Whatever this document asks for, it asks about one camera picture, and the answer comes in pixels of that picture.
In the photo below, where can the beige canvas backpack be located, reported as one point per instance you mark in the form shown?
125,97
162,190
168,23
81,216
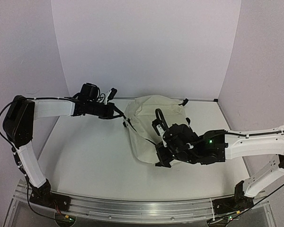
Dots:
139,115

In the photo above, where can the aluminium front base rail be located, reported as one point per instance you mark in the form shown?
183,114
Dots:
77,211

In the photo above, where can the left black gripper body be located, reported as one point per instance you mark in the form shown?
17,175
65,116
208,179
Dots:
102,113

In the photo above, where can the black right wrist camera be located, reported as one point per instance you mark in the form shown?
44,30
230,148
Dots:
174,139

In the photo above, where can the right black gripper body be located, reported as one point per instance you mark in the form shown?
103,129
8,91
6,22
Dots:
162,153

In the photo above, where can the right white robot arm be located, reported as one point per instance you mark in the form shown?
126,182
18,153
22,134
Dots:
255,143

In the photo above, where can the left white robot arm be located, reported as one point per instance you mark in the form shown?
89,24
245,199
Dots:
18,125

